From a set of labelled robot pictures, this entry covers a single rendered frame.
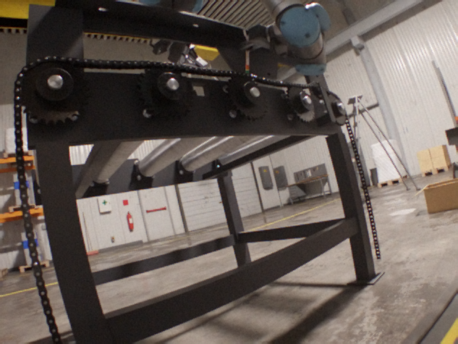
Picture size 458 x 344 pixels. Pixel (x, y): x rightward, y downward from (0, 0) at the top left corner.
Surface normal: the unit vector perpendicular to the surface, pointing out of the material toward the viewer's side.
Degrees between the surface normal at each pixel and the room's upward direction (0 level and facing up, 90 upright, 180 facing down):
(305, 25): 95
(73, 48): 90
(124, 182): 90
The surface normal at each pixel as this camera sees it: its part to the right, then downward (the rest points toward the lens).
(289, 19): -0.34, 0.08
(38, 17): 0.61, -0.22
